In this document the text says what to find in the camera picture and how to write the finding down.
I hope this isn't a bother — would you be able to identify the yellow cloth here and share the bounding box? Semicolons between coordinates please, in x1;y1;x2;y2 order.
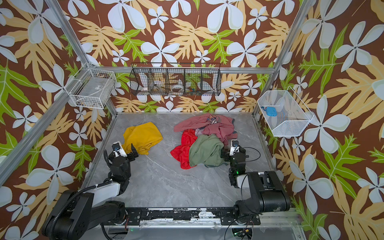
122;122;163;155

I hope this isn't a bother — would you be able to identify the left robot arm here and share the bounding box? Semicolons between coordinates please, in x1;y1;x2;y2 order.
42;144;139;240

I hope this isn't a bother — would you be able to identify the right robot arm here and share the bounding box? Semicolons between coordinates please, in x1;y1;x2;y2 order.
221;146;291;219

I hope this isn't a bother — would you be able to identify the olive green cloth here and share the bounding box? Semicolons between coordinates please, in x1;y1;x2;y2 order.
189;135;225;168

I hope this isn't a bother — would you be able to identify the pale lilac cloth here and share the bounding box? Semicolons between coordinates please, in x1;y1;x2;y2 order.
195;128;204;137

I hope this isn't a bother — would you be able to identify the red cloth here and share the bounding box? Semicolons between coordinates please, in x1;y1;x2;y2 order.
171;129;198;170

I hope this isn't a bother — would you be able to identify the maroon pink shirt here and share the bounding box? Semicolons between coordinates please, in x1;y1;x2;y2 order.
174;113;238;145

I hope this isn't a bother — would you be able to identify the blue object in basket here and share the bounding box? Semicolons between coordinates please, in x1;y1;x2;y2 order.
261;106;278;117

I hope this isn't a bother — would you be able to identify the white tape roll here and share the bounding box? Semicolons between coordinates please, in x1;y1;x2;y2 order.
171;84;184;93

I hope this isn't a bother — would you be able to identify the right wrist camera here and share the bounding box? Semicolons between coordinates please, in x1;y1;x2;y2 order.
230;140;240;156

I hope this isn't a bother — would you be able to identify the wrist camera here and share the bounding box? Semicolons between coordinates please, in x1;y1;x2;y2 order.
112;141;127;158
230;140;240;156

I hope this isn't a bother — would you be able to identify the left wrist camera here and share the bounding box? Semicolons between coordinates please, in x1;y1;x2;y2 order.
112;141;127;158

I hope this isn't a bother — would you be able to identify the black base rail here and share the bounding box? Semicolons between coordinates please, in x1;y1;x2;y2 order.
115;207;261;227

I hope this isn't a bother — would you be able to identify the white wire basket right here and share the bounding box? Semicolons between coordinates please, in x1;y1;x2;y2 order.
258;87;315;138

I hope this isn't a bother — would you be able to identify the white wire basket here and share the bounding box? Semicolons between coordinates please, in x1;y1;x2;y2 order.
67;64;117;109
258;87;315;138

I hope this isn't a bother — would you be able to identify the white wire basket left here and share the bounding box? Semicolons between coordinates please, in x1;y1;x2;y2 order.
67;64;117;109

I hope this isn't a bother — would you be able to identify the black wire basket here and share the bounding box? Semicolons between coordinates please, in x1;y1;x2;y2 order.
128;63;222;96

